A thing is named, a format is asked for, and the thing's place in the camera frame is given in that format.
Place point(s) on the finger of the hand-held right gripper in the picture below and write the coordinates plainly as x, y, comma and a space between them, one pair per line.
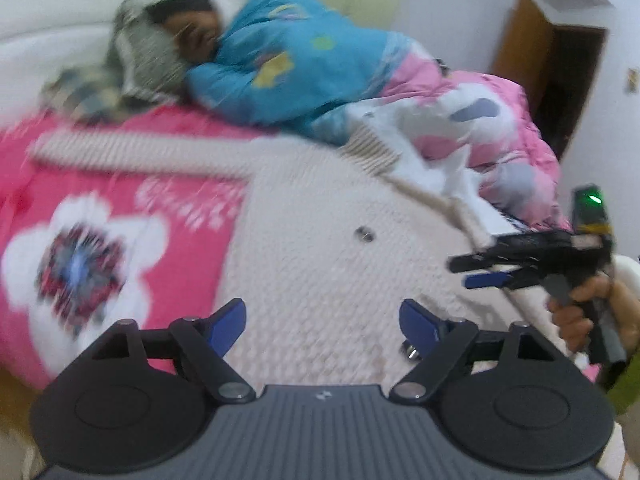
490, 280
510, 255

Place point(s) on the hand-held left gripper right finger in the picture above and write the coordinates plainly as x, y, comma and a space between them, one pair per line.
417, 326

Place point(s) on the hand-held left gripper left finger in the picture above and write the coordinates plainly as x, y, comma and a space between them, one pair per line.
227, 324

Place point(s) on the beige houndstooth coat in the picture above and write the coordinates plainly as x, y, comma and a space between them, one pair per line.
325, 260

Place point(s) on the person's right forearm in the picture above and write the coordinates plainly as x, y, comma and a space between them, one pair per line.
625, 385

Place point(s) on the person's right hand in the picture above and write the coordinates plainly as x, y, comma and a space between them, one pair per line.
572, 322

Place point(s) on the pink floral bed blanket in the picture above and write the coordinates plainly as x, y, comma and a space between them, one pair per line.
200, 250

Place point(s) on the pink and white quilt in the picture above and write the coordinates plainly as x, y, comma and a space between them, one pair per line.
500, 110

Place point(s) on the brown wooden door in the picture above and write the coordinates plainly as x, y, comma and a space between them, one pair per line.
520, 50

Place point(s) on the plaid pillow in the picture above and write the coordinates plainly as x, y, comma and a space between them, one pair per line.
85, 90

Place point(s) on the green leaf-print pillow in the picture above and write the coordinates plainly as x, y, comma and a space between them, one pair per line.
145, 60

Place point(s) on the pink and white headboard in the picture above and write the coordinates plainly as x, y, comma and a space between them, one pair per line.
50, 10

